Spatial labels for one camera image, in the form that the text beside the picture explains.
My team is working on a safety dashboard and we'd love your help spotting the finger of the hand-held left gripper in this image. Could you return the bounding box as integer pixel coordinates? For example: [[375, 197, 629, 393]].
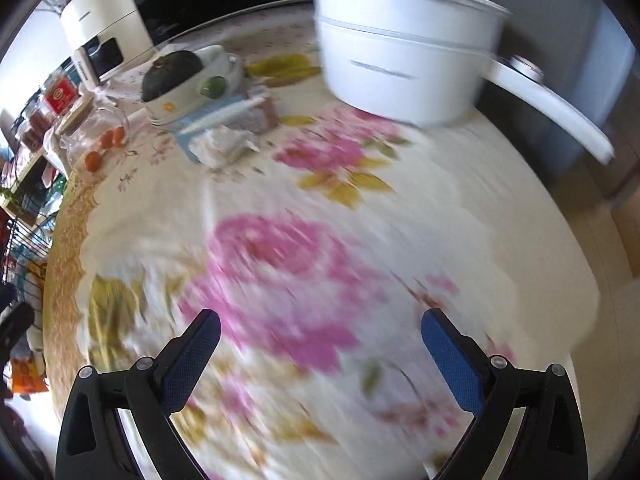
[[0, 302, 35, 361]]

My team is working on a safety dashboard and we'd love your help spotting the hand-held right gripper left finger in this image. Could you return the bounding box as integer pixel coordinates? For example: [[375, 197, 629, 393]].
[[55, 308, 222, 480]]

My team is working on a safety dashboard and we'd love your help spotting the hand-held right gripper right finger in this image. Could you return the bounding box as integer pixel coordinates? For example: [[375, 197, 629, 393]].
[[421, 308, 588, 480]]

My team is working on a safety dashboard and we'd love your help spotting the orange packet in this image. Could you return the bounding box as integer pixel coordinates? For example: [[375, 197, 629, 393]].
[[10, 355, 51, 393]]

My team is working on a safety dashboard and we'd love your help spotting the large floral tablecloth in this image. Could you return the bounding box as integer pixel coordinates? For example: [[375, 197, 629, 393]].
[[42, 57, 601, 480]]

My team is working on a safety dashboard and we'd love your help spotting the glass jar with cork lid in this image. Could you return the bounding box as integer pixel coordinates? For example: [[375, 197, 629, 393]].
[[55, 95, 131, 173]]

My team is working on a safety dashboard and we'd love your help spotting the crumpled white tissue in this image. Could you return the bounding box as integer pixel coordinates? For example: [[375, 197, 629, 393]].
[[187, 127, 261, 166]]

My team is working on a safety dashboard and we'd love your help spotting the red label jar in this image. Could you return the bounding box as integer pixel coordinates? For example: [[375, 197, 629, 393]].
[[42, 77, 83, 116]]

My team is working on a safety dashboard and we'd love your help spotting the brown and white carton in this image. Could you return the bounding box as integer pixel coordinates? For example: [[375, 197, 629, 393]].
[[175, 92, 282, 161]]

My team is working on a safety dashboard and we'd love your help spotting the dark green squash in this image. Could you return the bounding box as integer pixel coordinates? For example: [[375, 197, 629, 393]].
[[141, 51, 205, 102]]

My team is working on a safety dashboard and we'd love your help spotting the white ceramic casserole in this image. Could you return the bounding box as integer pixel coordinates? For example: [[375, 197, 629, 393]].
[[140, 45, 243, 126]]

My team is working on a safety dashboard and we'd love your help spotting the white electric pot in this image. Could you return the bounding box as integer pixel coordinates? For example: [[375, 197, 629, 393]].
[[306, 0, 616, 165]]

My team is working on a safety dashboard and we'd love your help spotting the white air fryer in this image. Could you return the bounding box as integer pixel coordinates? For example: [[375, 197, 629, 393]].
[[60, 0, 153, 86]]

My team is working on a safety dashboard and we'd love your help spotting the grey refrigerator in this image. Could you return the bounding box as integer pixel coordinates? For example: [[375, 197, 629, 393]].
[[475, 0, 640, 201]]

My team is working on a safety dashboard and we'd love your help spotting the black wire rack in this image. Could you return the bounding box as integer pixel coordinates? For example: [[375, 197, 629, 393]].
[[0, 180, 56, 311]]

